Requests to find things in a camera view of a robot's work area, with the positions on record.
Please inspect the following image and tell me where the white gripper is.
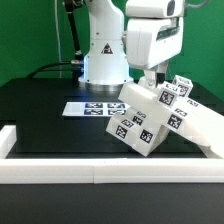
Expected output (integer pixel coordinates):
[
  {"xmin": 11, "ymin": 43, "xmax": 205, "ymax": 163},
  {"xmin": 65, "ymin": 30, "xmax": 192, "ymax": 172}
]
[{"xmin": 126, "ymin": 17, "xmax": 183, "ymax": 89}]

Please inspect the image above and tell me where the white tagged cube nut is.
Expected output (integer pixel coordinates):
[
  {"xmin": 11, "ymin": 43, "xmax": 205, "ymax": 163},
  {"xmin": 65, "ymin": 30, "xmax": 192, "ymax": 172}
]
[{"xmin": 157, "ymin": 82, "xmax": 180, "ymax": 107}]

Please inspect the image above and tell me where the white tagged cube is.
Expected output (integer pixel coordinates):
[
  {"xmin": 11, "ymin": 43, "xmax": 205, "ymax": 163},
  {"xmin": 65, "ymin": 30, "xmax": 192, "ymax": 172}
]
[{"xmin": 172, "ymin": 75, "xmax": 193, "ymax": 97}]

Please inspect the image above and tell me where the white chair back frame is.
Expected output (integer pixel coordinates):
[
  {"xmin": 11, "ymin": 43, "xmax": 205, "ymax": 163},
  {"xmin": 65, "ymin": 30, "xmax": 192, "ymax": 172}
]
[{"xmin": 119, "ymin": 77, "xmax": 224, "ymax": 153}]

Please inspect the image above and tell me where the white chair seat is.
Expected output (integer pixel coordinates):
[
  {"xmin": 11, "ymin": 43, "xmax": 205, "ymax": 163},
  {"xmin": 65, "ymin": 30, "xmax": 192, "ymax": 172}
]
[{"xmin": 132, "ymin": 118, "xmax": 169, "ymax": 156}]

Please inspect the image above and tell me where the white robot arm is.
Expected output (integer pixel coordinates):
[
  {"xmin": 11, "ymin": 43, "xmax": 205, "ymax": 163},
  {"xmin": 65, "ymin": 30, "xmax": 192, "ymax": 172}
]
[{"xmin": 79, "ymin": 0, "xmax": 185, "ymax": 91}]

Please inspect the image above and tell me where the white U-shaped fence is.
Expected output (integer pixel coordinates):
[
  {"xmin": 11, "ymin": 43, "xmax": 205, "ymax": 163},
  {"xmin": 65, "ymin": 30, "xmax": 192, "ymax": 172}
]
[{"xmin": 0, "ymin": 125, "xmax": 224, "ymax": 184}]

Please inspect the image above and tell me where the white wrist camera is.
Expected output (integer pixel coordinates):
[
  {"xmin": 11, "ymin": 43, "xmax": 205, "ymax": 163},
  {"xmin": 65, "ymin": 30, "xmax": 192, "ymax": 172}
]
[{"xmin": 126, "ymin": 0, "xmax": 184, "ymax": 19}]

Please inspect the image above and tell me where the white marker base plate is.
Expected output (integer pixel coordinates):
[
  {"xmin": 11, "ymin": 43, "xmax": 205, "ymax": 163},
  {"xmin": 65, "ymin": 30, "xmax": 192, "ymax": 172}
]
[{"xmin": 62, "ymin": 102, "xmax": 129, "ymax": 117}]

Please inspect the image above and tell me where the black cable bundle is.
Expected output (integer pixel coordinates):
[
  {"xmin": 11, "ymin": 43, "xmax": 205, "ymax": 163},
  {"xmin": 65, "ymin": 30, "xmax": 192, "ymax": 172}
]
[{"xmin": 26, "ymin": 0, "xmax": 86, "ymax": 79}]

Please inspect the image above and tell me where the grey hose cable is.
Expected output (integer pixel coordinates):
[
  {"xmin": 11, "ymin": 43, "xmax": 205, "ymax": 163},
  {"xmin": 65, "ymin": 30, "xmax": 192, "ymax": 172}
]
[{"xmin": 184, "ymin": 0, "xmax": 211, "ymax": 10}]

